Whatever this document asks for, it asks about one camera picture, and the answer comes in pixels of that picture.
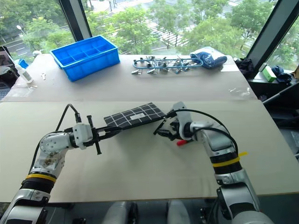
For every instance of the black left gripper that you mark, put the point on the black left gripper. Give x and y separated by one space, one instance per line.
96 136

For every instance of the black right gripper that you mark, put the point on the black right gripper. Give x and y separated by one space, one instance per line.
176 132

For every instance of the black white grid pouch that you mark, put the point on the black white grid pouch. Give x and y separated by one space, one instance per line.
137 115

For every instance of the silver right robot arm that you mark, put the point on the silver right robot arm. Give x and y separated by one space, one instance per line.
219 142

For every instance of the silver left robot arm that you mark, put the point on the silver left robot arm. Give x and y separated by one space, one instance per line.
51 142

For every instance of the red marker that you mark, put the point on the red marker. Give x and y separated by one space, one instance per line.
181 142

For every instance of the yellow zip tie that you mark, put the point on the yellow zip tie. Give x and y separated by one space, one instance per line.
241 154

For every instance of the blue clip drying hanger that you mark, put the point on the blue clip drying hanger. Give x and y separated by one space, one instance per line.
163 65

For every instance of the blue divided plastic bin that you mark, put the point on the blue divided plastic bin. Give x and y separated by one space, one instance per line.
84 58

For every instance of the grey rounded shape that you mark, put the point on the grey rounded shape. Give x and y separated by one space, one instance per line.
119 213
178 213

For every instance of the blue white cloth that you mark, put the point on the blue white cloth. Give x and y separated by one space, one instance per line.
208 59

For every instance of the small white clip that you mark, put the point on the small white clip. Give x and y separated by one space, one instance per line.
43 76

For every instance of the clear plastic wrapper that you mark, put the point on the clear plastic wrapper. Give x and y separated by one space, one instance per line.
240 91

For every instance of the white plastic bottle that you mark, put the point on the white plastic bottle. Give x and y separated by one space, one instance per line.
24 74

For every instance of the small blue plastic piece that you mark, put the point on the small blue plastic piece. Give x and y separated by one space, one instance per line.
23 63

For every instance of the green white box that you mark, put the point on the green white box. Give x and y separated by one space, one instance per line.
268 74

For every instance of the black device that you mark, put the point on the black device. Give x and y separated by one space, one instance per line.
5 67

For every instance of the grey metal rod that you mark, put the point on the grey metal rod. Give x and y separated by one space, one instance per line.
280 93

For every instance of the dark blue crumpled cloth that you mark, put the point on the dark blue crumpled cloth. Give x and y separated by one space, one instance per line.
281 74

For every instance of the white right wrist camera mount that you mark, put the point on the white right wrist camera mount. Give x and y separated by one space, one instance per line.
184 116

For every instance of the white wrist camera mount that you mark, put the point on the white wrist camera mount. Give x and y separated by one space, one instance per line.
184 116
81 134

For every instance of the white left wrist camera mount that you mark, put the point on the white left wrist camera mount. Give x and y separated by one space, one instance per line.
81 134

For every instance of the dark window frame pillar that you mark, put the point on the dark window frame pillar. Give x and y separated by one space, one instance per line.
74 18
273 30

